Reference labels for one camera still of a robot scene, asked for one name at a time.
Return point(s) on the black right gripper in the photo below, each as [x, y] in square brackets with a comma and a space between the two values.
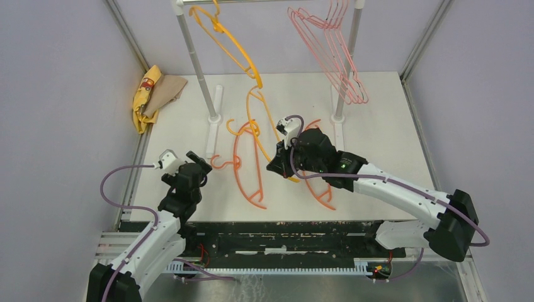
[280, 163]

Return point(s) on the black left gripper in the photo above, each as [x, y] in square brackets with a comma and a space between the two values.
[205, 167]

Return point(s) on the yellow plastic hanger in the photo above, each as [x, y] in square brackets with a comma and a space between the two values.
[256, 93]
[212, 25]

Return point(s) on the orange plastic hanger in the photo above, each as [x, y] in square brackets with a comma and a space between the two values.
[321, 192]
[244, 163]

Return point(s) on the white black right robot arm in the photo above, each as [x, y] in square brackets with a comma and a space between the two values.
[445, 223]

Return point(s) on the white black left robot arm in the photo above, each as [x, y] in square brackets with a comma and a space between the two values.
[130, 275]

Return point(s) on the white rack foot left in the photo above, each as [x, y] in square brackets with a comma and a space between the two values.
[215, 122]

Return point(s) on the yellow printed cloth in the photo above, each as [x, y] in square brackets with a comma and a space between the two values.
[142, 98]

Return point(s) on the beige cloth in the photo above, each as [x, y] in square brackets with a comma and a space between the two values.
[167, 89]

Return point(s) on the grey rack pole right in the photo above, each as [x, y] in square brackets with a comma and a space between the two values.
[355, 23]

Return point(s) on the grey rack pole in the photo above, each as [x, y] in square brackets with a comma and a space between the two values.
[355, 23]
[178, 8]

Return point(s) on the grey rack pole left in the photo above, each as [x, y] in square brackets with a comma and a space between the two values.
[178, 8]

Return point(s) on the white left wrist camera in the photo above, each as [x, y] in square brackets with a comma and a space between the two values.
[169, 162]

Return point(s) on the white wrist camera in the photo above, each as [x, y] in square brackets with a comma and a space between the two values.
[169, 162]
[291, 127]

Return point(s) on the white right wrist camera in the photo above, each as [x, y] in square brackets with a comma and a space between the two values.
[291, 127]

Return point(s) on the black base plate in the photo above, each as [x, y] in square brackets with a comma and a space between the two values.
[287, 245]

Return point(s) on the white slotted cable duct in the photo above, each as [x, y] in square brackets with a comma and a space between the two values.
[358, 269]

